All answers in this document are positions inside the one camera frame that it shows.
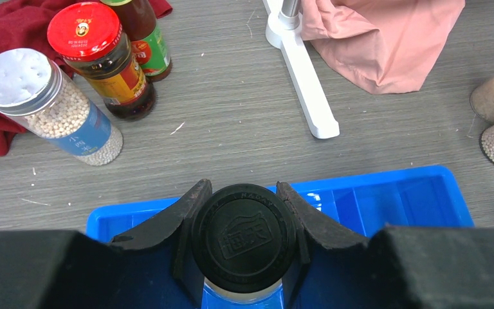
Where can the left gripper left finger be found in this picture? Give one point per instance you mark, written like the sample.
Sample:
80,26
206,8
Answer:
160,270

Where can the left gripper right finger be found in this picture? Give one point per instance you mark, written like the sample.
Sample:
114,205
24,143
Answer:
328,268

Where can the blue plastic divided bin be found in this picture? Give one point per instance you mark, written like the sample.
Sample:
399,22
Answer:
422,196

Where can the clear bottle black cap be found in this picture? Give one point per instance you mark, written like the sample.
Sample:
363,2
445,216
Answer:
243,239

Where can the pink shorts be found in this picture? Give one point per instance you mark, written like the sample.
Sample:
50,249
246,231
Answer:
380,46

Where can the white clothes rack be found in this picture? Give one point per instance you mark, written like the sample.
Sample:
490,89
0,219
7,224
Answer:
283,31

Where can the yellow cap sauce bottle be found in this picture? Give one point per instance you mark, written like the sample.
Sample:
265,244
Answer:
139,22

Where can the white lid sago jar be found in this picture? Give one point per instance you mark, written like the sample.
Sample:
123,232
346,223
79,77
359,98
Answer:
36,94

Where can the red lid chili jar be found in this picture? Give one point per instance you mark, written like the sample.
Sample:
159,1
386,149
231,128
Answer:
90,38

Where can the red cloth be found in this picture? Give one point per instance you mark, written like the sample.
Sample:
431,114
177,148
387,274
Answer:
70,107

